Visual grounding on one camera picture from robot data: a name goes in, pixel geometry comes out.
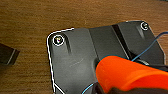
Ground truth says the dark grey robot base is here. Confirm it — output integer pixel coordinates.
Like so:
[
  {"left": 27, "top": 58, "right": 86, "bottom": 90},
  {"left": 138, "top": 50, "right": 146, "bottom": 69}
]
[{"left": 46, "top": 19, "right": 166, "bottom": 94}]

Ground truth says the green foosball table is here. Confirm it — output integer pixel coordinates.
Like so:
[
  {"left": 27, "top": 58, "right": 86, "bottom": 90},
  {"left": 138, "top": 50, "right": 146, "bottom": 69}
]
[{"left": 0, "top": 42, "right": 21, "bottom": 66}]

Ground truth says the thin blue cable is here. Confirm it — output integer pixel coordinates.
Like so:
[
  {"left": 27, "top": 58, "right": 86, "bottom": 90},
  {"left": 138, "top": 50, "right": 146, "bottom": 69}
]
[{"left": 81, "top": 31, "right": 168, "bottom": 94}]

